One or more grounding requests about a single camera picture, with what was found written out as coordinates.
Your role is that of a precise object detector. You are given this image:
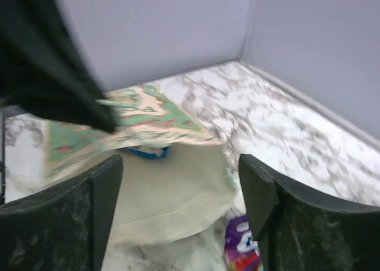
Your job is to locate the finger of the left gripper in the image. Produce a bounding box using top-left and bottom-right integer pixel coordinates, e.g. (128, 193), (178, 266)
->
(1, 0), (119, 133)

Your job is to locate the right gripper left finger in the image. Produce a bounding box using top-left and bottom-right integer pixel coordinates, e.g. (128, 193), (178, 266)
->
(1, 155), (123, 270)

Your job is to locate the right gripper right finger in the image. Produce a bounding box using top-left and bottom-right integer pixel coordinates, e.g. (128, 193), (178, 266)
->
(239, 154), (379, 271)

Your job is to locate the green printed paper bag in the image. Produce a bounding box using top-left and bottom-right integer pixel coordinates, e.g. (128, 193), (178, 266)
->
(44, 85), (236, 246)

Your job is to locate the blue snack box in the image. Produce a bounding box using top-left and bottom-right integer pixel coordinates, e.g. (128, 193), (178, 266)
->
(122, 146), (169, 160)

